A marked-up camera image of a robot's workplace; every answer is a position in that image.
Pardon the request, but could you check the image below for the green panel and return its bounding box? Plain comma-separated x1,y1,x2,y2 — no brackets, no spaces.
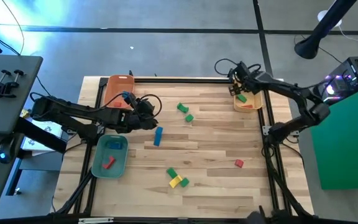
309,81,358,191

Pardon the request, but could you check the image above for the blue long wedge block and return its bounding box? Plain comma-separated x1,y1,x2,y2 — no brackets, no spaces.
153,126,164,147

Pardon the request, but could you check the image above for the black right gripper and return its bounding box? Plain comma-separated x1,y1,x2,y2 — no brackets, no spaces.
227,70,265,96

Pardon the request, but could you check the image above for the silver metal bracket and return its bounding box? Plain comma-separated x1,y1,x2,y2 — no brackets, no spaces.
78,217,115,224

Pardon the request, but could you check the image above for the silver mounting plate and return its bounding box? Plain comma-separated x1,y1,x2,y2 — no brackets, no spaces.
261,125,301,137

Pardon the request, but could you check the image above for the teal plastic bin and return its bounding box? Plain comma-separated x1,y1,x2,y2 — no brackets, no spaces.
91,134,129,179

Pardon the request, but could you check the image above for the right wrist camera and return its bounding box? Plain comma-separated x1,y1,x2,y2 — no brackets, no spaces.
235,61,252,75

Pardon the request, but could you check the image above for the orange plastic bin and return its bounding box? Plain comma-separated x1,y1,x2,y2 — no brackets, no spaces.
103,74,135,110

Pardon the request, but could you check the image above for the yellow plastic bin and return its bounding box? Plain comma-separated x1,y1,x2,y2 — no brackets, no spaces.
233,81,264,113

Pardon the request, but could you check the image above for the black computer mouse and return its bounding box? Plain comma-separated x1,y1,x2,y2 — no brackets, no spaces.
0,136,17,165

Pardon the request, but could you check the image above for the black table frame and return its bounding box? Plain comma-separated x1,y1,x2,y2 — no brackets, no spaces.
50,76,315,224

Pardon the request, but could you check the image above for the yellow arch block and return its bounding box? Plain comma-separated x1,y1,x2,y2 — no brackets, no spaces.
168,174,183,189

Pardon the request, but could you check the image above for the red arch block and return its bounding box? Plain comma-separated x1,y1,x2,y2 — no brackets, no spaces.
102,156,116,170

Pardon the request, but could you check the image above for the white printed booklet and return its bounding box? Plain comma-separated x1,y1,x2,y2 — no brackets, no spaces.
20,117,65,157

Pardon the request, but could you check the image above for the black desk leg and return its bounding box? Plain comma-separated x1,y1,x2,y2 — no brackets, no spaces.
14,116,68,155

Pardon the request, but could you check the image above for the black tower pole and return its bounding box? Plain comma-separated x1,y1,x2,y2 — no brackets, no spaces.
293,0,358,60

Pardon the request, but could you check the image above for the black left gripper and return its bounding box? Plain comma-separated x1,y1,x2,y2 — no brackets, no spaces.
123,92,160,133

